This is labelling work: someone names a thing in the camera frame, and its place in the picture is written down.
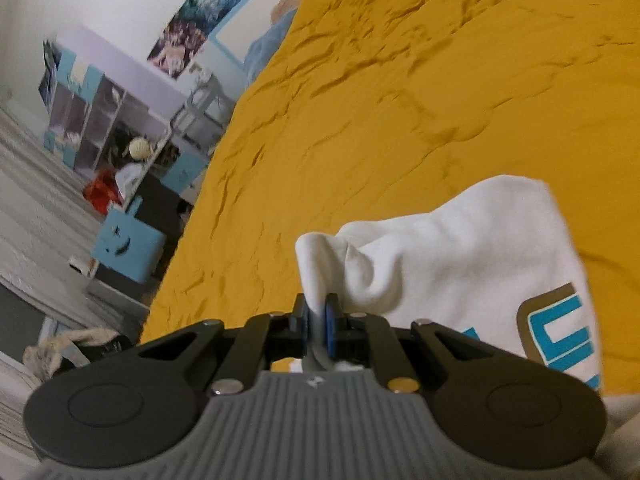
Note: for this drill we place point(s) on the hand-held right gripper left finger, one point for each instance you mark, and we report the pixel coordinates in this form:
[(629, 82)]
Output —
[(300, 325)]

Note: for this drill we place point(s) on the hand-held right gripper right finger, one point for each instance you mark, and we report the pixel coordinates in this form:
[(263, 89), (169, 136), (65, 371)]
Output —
[(330, 327)]

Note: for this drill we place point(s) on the white printed sweatshirt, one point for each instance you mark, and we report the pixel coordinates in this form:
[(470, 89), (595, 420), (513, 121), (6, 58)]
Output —
[(450, 260)]

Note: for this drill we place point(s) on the blue face-cutout chair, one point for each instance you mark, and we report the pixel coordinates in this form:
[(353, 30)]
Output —
[(127, 247)]

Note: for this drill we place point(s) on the blue desk drawer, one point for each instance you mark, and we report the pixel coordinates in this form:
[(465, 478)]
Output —
[(185, 172)]

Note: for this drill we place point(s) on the small white desk device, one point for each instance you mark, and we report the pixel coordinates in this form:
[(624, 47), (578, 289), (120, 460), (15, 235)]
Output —
[(82, 266)]

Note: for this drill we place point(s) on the mustard yellow quilted blanket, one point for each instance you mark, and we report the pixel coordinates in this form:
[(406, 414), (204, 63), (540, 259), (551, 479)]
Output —
[(400, 110)]

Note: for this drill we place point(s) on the grey trolley rack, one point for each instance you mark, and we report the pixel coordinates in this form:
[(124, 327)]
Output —
[(200, 110)]

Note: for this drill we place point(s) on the round woven ball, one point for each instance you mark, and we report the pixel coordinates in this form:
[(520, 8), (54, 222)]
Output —
[(140, 148)]

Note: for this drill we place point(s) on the red bag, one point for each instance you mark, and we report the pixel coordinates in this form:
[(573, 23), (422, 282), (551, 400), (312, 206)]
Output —
[(100, 192)]

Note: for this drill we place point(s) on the blue pillow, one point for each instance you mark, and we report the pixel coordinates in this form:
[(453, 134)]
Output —
[(267, 50)]

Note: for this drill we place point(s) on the white patterned curtain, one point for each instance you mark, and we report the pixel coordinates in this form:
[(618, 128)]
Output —
[(35, 210)]

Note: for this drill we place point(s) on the white and blue bookshelf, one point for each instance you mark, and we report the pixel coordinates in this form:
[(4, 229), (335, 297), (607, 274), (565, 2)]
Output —
[(95, 115)]

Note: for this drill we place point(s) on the white and blue headboard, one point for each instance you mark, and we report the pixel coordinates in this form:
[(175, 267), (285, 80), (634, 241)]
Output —
[(235, 35)]

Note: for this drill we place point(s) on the beige plush toy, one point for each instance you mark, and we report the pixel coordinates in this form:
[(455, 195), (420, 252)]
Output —
[(285, 9)]

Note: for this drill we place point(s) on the wall poster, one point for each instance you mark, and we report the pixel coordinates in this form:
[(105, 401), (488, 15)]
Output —
[(200, 25)]

